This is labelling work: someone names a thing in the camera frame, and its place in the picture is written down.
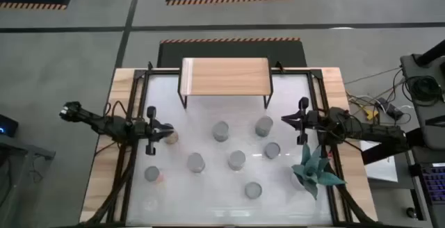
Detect light blue cherries can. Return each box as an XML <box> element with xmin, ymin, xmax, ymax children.
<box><xmin>186</xmin><ymin>152</ymin><xmax>206</xmax><ymax>174</ymax></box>

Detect white paper sheet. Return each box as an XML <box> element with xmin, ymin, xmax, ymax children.
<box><xmin>359</xmin><ymin>140</ymin><xmax>399</xmax><ymax>183</ymax></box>

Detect coiled black cable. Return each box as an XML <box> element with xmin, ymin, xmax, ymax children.
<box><xmin>402</xmin><ymin>75</ymin><xmax>444</xmax><ymax>107</ymax></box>

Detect green peach label can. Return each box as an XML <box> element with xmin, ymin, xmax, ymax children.
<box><xmin>244</xmin><ymin>181</ymin><xmax>263</xmax><ymax>200</ymax></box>

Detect orange label tin can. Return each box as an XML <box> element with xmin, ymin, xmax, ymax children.
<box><xmin>144</xmin><ymin>165</ymin><xmax>164</xmax><ymax>184</ymax></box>

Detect black cable bundle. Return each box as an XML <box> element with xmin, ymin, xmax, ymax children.
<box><xmin>85</xmin><ymin>144</ymin><xmax>137</xmax><ymax>226</ymax></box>
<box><xmin>332</xmin><ymin>182</ymin><xmax>378</xmax><ymax>226</ymax></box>

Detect blue peas can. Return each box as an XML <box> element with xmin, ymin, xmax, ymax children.
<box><xmin>228</xmin><ymin>149</ymin><xmax>247</xmax><ymax>172</ymax></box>

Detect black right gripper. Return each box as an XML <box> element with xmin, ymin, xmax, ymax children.
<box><xmin>280</xmin><ymin>97</ymin><xmax>319</xmax><ymax>145</ymax></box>

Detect white translucent cup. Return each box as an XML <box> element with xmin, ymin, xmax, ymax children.
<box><xmin>141</xmin><ymin>195</ymin><xmax>159</xmax><ymax>212</ymax></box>

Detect tan and red label can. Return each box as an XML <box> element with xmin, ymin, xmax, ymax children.
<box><xmin>254</xmin><ymin>115</ymin><xmax>274</xmax><ymax>138</ymax></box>

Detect grey lid tin can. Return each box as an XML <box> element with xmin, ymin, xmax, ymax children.
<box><xmin>263</xmin><ymin>141</ymin><xmax>282</xmax><ymax>160</ymax></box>
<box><xmin>211</xmin><ymin>120</ymin><xmax>230</xmax><ymax>143</ymax></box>

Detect white glossy surface sheet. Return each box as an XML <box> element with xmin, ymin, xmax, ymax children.
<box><xmin>125</xmin><ymin>73</ymin><xmax>334</xmax><ymax>226</ymax></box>

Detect black power adapter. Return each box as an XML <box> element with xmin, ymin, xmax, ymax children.
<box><xmin>378</xmin><ymin>97</ymin><xmax>401</xmax><ymax>117</ymax></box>

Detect wooden shelf black metal legs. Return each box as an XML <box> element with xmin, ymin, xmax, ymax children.
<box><xmin>177</xmin><ymin>57</ymin><xmax>274</xmax><ymax>110</ymax></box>

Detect grey side table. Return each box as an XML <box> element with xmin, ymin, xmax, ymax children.
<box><xmin>0</xmin><ymin>133</ymin><xmax>56</xmax><ymax>228</ymax></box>

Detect black pole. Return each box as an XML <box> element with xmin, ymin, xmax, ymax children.
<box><xmin>415</xmin><ymin>39</ymin><xmax>445</xmax><ymax>66</ymax></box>

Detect backlit laptop keyboard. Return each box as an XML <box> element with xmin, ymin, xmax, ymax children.
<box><xmin>419</xmin><ymin>162</ymin><xmax>445</xmax><ymax>205</ymax></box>

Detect grey equipment cart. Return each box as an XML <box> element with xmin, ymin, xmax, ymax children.
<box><xmin>399</xmin><ymin>52</ymin><xmax>445</xmax><ymax>152</ymax></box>

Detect teal leaf potted plant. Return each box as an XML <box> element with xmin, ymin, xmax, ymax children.
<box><xmin>290</xmin><ymin>142</ymin><xmax>347</xmax><ymax>201</ymax></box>

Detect beige label tin can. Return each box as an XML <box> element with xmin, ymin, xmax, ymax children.
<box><xmin>163</xmin><ymin>130</ymin><xmax>179</xmax><ymax>145</ymax></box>

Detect black device blue light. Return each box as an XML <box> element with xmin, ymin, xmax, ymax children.
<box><xmin>0</xmin><ymin>113</ymin><xmax>19</xmax><ymax>138</ymax></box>

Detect yellow connector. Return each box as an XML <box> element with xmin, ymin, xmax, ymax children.
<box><xmin>365</xmin><ymin>106</ymin><xmax>380</xmax><ymax>120</ymax></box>

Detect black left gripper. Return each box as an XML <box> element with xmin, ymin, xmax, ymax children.
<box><xmin>133</xmin><ymin>105</ymin><xmax>175</xmax><ymax>156</ymax></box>

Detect black table frame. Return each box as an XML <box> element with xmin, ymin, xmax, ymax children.
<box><xmin>104</xmin><ymin>60</ymin><xmax>352</xmax><ymax>227</ymax></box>

